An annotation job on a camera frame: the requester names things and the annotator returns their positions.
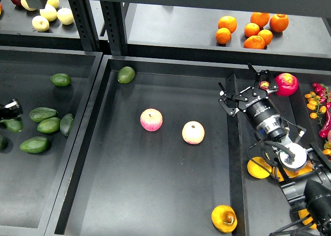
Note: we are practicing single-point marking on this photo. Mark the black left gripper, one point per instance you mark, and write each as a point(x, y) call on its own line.
point(12, 110)

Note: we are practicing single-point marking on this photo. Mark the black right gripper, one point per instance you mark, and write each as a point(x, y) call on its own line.
point(253, 102)

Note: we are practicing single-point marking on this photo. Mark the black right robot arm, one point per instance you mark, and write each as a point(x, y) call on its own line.
point(302, 173)

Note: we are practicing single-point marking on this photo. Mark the green avocado left bin top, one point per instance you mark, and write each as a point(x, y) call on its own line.
point(42, 113)

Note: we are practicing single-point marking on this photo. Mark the green avocado bin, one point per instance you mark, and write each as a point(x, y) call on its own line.
point(49, 125)
point(37, 144)
point(42, 113)

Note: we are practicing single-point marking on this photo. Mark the green avocado left bin middle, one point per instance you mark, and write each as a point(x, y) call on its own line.
point(49, 125)

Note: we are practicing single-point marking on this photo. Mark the dark avocado left edge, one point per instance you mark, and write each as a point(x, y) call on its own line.
point(3, 142)

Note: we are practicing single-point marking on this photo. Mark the green avocado left bin lower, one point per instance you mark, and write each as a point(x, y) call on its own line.
point(37, 144)

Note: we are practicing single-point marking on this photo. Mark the green avocado upper left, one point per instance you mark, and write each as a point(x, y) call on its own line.
point(61, 79)

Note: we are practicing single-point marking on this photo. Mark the yellow pear bin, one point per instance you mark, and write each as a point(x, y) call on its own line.
point(258, 168)
point(278, 175)

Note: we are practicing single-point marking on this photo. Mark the green avocado at tray corner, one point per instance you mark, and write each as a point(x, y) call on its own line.
point(126, 75)

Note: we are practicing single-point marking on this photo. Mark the yellow pear in tray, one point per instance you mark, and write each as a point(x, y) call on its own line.
point(224, 218)

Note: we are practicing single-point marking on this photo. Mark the yellow pear bottom right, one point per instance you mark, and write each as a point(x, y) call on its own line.
point(309, 220)

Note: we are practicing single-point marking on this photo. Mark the dark red purple fruit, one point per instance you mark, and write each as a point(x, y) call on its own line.
point(264, 85)

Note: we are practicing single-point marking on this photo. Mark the orange front bottom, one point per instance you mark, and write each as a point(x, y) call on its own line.
point(254, 42)

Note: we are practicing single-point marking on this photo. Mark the red apple right bin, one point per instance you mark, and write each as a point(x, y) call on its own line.
point(287, 84)

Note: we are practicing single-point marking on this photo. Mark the orange lower left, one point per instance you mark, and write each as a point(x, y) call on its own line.
point(223, 35)

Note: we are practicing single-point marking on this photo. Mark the orange right middle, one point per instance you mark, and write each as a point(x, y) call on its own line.
point(267, 35)

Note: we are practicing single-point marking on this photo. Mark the small orange middle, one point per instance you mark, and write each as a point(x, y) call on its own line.
point(251, 29)

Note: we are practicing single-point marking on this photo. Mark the orange top left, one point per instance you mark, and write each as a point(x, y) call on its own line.
point(228, 22)

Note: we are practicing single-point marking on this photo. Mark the orange top middle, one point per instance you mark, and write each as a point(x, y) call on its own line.
point(260, 18)

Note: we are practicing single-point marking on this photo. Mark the pale yellow pink apple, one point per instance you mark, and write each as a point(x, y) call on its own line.
point(193, 132)

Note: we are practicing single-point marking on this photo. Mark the orange top right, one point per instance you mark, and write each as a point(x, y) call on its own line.
point(279, 22)

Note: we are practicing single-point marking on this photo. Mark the cherry tomato vine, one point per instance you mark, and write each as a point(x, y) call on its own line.
point(318, 100)

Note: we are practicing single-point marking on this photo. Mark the pale yellow apple front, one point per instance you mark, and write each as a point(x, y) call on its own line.
point(40, 23)

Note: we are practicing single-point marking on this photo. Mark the red chili pepper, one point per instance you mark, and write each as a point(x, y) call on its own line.
point(323, 132)

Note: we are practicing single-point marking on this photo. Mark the pale yellow apple middle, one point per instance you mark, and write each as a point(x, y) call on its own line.
point(49, 12)

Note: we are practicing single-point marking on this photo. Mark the pink red apple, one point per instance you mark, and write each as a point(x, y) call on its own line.
point(151, 119)

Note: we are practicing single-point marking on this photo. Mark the pale yellow apple slice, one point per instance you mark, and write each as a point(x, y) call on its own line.
point(26, 6)

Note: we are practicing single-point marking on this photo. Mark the pale yellow apple back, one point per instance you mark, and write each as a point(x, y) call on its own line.
point(53, 3)

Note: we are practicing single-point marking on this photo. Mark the black centre tray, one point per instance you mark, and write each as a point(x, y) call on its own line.
point(129, 181)

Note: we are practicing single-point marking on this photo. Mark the black shelf upright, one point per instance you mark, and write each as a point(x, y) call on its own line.
point(101, 26)

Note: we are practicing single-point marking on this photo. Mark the dark avocado by tray wall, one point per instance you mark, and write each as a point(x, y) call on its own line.
point(66, 123)

